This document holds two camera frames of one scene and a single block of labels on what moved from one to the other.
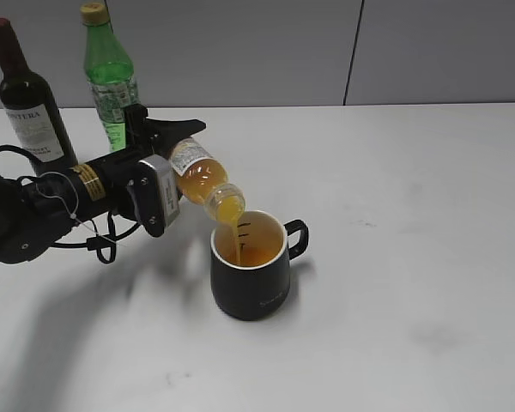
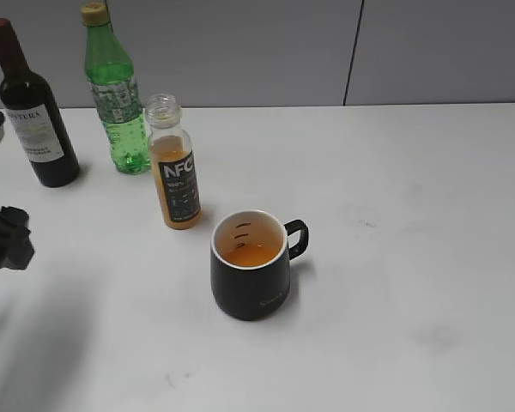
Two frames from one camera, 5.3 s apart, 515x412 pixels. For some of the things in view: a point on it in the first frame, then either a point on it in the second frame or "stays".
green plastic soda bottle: (110, 71) stays
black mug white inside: (257, 287) stays
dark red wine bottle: (28, 106) stays
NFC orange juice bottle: (202, 179) → (174, 162)
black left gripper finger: (164, 132) → (6, 237)
